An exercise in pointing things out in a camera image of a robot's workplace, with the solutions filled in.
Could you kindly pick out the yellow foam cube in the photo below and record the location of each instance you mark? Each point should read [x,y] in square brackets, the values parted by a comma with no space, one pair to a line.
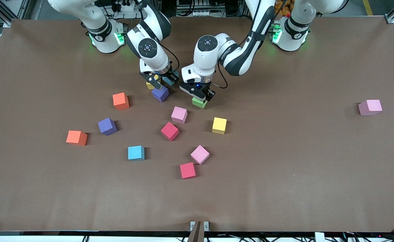
[219,125]
[149,86]

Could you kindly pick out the pink foam cube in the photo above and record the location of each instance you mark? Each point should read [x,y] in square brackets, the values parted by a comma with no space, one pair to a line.
[179,114]
[200,154]

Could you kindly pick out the orange foam cube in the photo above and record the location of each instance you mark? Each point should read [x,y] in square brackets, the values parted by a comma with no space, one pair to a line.
[120,101]
[76,137]

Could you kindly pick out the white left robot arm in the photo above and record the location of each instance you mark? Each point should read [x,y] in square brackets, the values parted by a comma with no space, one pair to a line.
[237,60]

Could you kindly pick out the purple foam cube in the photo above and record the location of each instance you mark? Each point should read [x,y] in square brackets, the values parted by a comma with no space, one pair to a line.
[107,126]
[160,94]

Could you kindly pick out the cyan foam cube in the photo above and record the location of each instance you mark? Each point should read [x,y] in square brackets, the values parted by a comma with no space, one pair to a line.
[169,83]
[136,153]

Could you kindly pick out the small white box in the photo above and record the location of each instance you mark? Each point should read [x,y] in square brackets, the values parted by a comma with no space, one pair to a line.
[319,237]

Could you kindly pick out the pale mauve foam cube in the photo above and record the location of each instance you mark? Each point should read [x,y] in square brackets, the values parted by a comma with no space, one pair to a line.
[370,107]

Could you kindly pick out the green foam cube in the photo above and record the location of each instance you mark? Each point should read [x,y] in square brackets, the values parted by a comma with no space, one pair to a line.
[199,104]

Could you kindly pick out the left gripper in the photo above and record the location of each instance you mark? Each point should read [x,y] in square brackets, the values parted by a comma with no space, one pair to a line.
[207,91]

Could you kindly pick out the white power strip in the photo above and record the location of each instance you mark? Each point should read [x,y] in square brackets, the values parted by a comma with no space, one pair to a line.
[196,13]
[126,6]

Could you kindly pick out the small metal bracket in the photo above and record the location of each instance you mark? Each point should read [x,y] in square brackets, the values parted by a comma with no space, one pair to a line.
[205,226]

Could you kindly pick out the pile of orange packets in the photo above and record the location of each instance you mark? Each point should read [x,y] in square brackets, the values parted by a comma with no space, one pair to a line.
[282,8]

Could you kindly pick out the red foam cube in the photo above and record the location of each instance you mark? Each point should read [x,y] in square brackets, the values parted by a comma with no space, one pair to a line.
[170,131]
[187,170]

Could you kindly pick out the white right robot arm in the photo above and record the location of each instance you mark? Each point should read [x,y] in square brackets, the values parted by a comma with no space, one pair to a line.
[149,50]

